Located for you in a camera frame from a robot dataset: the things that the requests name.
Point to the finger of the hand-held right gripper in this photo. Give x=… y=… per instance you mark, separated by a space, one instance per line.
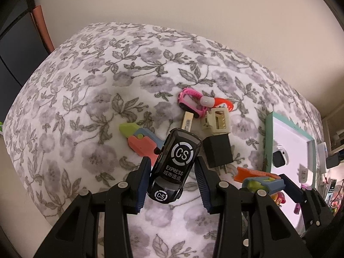
x=291 y=188

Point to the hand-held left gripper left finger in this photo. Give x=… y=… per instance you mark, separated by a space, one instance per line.
x=143 y=188

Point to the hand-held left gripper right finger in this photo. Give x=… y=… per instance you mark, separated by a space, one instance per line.
x=205 y=190

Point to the pink pup figure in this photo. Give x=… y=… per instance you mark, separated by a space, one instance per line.
x=276 y=197

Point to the white charger plug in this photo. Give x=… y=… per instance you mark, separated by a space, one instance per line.
x=305 y=174

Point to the purple tube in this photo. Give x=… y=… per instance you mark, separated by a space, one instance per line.
x=297 y=208

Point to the orange and blue toy knife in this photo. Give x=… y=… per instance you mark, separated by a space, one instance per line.
x=266 y=186

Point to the white round device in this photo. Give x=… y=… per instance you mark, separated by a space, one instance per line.
x=279 y=158

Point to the black toy car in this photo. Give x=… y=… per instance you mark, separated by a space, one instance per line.
x=174 y=161

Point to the black charger plug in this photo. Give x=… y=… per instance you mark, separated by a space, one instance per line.
x=217 y=150

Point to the green-rimmed white box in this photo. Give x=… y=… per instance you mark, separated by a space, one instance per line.
x=290 y=142

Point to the pink toy knife green tip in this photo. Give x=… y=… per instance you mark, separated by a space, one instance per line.
x=142 y=142

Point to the beige plastic clip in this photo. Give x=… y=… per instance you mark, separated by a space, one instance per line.
x=211 y=123

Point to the gold flash drive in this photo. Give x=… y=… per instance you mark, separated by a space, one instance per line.
x=188 y=122

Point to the red and white tube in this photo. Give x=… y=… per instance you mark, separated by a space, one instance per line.
x=223 y=103

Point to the pink toy watch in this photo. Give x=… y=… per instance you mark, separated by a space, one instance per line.
x=189 y=95

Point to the small black box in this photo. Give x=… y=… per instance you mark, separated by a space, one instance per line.
x=334 y=161

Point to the dark cabinet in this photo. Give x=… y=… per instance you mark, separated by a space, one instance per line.
x=13 y=59

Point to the orange-brown board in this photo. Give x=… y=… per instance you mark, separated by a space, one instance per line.
x=43 y=29

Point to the white wall device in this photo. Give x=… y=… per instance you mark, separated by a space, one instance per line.
x=322 y=156

